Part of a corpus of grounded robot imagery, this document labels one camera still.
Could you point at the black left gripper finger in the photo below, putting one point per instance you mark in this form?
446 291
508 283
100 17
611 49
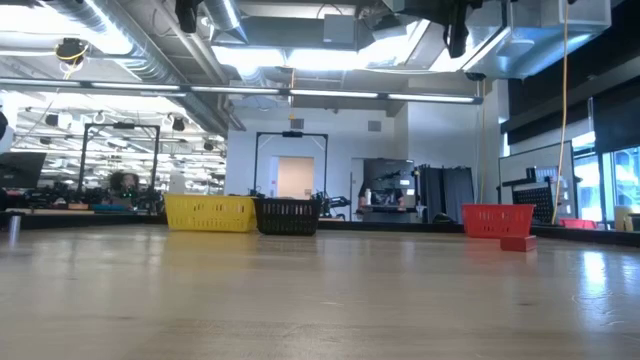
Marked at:
188 15

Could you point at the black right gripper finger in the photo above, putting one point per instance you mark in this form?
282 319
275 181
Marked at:
456 37

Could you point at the red block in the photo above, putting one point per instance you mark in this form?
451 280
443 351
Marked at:
518 243

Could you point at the black background robot arm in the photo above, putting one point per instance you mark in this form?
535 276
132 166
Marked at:
337 202

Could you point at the long ceiling light bar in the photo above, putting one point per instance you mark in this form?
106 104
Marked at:
240 90

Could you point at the grey ceiling box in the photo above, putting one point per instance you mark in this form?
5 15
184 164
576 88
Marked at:
339 29

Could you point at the yellow black ceiling reel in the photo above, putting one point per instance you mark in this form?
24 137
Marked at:
71 50

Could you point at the grey partition panel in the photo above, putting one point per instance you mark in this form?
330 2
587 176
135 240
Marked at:
520 162

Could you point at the dark curtain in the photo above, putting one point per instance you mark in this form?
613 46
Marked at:
450 192

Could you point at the black pegboard rack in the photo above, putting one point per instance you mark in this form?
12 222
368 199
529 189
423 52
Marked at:
537 200

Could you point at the white bottle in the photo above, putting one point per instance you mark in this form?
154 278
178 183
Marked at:
368 196

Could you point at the black dome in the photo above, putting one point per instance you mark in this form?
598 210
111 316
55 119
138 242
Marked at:
444 219

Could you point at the red plastic basket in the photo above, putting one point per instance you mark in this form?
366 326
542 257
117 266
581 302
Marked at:
495 220

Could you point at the grey machine cabinet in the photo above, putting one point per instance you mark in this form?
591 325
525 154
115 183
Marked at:
387 216

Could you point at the yellow plastic basket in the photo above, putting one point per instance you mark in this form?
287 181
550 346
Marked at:
210 212

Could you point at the small red bin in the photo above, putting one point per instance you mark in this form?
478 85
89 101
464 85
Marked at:
577 223

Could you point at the black plastic basket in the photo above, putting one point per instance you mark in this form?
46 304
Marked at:
287 217

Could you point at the black monitor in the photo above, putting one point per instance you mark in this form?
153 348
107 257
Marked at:
20 170

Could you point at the beige container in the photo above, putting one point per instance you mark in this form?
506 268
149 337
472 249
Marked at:
622 217

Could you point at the round silver duct pipe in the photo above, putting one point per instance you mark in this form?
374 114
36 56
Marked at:
150 55

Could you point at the grey wall vent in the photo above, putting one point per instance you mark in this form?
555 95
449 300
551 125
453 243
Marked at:
374 125
297 124

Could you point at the black gantry frame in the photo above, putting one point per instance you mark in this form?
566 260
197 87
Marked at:
82 160
310 134

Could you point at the black aluminium table rail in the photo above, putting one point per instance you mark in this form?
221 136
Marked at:
75 220

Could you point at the metal post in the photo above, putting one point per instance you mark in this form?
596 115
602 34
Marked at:
14 227

